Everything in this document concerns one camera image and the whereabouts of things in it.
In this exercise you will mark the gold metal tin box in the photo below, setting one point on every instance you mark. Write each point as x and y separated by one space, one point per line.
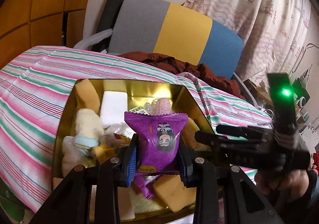
70 201

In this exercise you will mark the striped pink green tablecloth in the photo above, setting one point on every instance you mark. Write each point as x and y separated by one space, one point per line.
35 87

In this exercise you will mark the black rolled mat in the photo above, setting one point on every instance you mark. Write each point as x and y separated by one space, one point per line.
109 15

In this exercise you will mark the clear plastic bag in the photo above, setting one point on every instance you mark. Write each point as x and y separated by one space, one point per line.
117 135

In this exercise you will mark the grey yellow blue chair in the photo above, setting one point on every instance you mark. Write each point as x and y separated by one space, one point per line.
158 26

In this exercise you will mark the person's right hand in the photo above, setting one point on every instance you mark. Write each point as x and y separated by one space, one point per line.
295 183

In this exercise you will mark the cream sock with blue cuff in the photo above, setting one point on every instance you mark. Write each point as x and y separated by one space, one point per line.
88 128

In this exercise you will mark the small green white carton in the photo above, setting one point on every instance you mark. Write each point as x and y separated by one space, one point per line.
139 110

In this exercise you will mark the pink hair roller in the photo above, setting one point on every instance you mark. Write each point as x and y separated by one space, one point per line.
158 106

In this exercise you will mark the dark red jacket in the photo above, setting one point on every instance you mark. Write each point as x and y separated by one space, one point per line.
201 71

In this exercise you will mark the white floor fan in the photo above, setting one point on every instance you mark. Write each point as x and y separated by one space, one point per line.
300 102

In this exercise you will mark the yellow green snack packet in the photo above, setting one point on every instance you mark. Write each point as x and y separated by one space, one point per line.
188 136

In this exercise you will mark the yellow sponge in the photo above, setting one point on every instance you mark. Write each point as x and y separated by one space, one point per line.
87 96
171 190

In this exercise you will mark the pink patterned curtain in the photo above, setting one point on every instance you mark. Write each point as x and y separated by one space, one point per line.
273 32

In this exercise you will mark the white rectangular block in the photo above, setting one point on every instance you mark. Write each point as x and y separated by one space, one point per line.
114 105

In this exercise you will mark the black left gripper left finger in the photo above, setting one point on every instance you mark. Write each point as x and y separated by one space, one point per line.
128 162

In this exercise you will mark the yellow fuzzy sock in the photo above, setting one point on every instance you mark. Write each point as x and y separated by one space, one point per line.
109 148

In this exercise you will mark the wooden wardrobe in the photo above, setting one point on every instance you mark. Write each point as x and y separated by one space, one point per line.
29 23

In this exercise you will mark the purple snack packet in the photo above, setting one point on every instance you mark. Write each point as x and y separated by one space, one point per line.
158 137

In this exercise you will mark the white printed card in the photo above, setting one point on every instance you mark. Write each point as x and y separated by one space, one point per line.
126 211

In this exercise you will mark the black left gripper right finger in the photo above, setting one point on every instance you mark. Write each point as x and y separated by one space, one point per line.
185 163

